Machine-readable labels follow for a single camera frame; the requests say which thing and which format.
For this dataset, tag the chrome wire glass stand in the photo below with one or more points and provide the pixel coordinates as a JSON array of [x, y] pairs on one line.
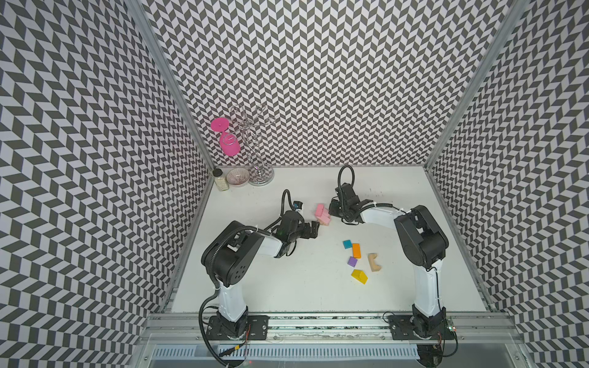
[[251, 124]]

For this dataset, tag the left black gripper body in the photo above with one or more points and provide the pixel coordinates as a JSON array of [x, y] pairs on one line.
[[299, 234]]

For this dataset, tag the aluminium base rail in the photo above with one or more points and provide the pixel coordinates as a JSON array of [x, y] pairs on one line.
[[484, 339]]

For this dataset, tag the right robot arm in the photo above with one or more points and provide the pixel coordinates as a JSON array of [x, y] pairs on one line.
[[423, 242]]

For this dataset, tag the natural wood arch block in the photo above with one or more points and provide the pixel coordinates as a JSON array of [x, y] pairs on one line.
[[372, 259]]

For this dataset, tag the striped ceramic bowl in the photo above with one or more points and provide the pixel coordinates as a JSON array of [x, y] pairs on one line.
[[238, 177]]

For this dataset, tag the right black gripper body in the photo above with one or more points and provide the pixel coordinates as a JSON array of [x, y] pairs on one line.
[[338, 208]]

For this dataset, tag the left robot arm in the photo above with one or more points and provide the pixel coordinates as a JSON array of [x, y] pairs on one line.
[[231, 254]]

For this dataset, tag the pink plastic wine glass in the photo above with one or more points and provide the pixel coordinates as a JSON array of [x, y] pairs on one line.
[[228, 141]]

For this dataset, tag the glass spice jar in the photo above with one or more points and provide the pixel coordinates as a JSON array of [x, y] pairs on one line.
[[220, 180]]

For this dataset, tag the yellow block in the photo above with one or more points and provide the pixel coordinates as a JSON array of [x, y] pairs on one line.
[[360, 276]]

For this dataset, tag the purple block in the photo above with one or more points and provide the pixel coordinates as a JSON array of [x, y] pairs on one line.
[[352, 261]]

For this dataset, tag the orange block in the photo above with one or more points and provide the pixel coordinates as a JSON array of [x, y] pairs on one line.
[[356, 250]]

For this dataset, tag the light pink block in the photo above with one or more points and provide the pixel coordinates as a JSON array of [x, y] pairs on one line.
[[327, 219], [320, 211]]

